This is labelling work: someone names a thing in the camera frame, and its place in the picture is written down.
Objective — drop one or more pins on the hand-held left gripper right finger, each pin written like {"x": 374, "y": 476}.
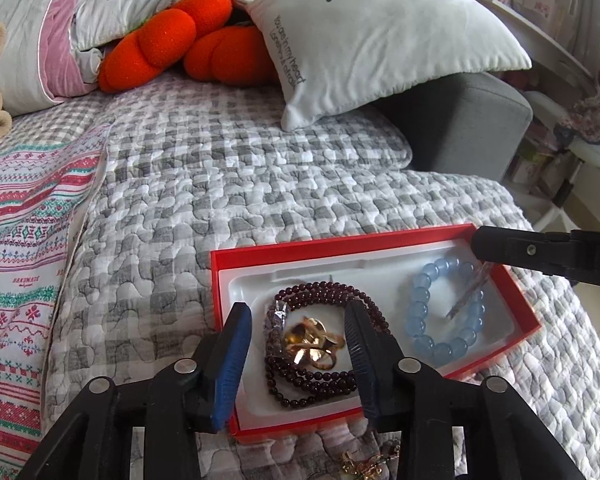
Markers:
{"x": 361, "y": 360}

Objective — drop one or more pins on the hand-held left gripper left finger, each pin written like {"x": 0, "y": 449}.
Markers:
{"x": 230, "y": 360}

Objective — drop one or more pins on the grey and pink blanket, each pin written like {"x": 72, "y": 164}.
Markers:
{"x": 25, "y": 25}

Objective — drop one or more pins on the white pillow with deer print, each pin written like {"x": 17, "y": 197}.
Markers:
{"x": 380, "y": 45}

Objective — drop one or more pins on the white shelf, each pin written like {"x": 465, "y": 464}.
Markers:
{"x": 545, "y": 45}

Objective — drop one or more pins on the grey checked quilted cover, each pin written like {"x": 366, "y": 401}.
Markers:
{"x": 230, "y": 175}

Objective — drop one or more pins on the thin brown plastic-wrapped tag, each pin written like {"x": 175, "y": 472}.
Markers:
{"x": 467, "y": 295}

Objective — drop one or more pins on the floral cloth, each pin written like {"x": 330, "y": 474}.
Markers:
{"x": 590, "y": 115}

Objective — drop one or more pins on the red green patterned cloth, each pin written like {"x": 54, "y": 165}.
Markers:
{"x": 25, "y": 240}

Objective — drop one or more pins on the orange plush cushion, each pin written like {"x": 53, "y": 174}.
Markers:
{"x": 165, "y": 35}

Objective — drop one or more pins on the red box with white insert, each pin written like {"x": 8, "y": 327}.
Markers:
{"x": 240, "y": 280}

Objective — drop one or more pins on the gold rings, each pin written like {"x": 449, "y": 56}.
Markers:
{"x": 312, "y": 342}

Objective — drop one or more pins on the grey sofa armrest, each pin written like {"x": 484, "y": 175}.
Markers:
{"x": 460, "y": 120}

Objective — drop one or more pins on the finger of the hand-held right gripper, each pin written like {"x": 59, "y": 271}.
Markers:
{"x": 510, "y": 250}

